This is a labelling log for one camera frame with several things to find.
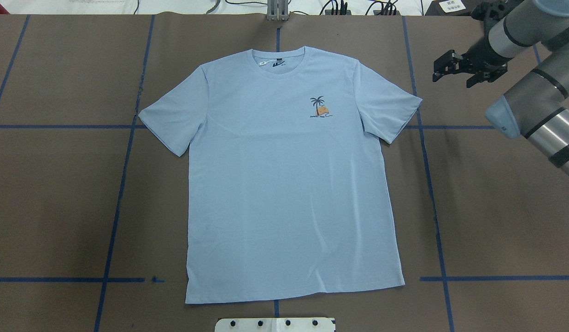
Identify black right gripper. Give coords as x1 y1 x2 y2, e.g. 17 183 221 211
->
433 41 508 88

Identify light blue t-shirt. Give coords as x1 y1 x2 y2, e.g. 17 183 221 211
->
138 46 422 305

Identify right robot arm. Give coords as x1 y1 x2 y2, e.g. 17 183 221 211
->
432 0 569 176

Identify white label card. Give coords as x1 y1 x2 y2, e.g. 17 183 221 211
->
438 0 467 13

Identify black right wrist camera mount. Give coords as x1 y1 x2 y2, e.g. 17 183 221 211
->
470 0 523 30

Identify black cables at table edge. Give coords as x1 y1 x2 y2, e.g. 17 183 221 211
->
319 0 400 16

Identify aluminium frame post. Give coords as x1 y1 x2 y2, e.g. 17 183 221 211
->
266 0 290 21

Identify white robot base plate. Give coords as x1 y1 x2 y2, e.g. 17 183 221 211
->
214 317 337 332

